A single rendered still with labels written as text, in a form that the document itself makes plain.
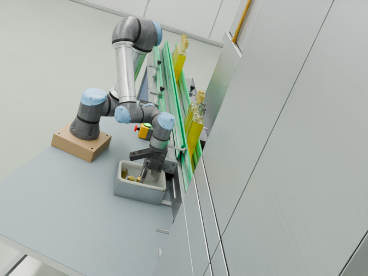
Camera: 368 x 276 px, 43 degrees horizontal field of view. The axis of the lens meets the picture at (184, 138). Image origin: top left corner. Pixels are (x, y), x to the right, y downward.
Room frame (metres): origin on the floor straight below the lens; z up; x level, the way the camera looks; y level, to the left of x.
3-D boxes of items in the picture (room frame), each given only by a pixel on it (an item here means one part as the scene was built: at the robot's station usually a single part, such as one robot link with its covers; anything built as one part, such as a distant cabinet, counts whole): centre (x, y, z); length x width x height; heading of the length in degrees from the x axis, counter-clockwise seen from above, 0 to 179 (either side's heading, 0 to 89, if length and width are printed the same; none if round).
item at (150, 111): (1.92, 0.18, 1.10); 0.11 x 0.11 x 0.08; 43
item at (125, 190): (1.86, 0.09, 0.79); 0.27 x 0.17 x 0.08; 104
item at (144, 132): (2.38, 0.22, 0.79); 0.07 x 0.07 x 0.07; 14
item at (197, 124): (2.13, -0.04, 0.99); 0.06 x 0.06 x 0.21; 14
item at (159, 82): (2.86, 0.28, 0.92); 1.75 x 0.01 x 0.08; 14
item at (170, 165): (1.99, 0.03, 0.85); 0.09 x 0.04 x 0.07; 104
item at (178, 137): (2.88, 0.21, 0.92); 1.75 x 0.01 x 0.08; 14
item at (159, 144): (1.86, 0.10, 1.02); 0.08 x 0.08 x 0.05
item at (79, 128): (2.07, 0.48, 0.87); 0.15 x 0.15 x 0.10
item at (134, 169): (1.85, 0.12, 0.80); 0.22 x 0.17 x 0.09; 104
